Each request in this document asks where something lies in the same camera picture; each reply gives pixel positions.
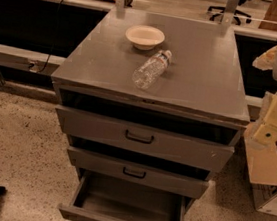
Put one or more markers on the grey bottom drawer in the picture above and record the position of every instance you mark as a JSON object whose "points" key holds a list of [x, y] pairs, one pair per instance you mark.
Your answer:
{"points": [[104, 198]]}

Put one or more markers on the grey drawer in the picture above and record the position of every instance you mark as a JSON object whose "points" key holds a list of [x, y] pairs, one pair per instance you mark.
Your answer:
{"points": [[104, 198], [143, 139], [137, 173]]}

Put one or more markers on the grey metal drawer cabinet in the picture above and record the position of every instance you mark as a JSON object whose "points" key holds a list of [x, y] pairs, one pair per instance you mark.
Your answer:
{"points": [[200, 95]]}

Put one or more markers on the grey top drawer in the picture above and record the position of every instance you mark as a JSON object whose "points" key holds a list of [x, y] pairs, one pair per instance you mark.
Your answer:
{"points": [[143, 139]]}

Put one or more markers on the grey middle drawer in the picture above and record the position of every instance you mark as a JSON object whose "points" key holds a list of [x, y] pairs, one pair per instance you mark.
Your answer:
{"points": [[137, 173]]}

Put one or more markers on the clear plastic water bottle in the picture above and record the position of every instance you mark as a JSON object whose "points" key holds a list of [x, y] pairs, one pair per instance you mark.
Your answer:
{"points": [[152, 69]]}

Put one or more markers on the white paper bowl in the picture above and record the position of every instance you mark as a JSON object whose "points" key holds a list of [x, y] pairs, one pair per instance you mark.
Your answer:
{"points": [[144, 37]]}

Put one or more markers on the black office chair base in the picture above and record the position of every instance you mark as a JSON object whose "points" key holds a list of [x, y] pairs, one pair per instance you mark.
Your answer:
{"points": [[236, 17]]}

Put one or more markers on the open cardboard box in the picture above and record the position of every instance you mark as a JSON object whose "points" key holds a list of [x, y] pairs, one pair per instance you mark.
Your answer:
{"points": [[262, 170]]}

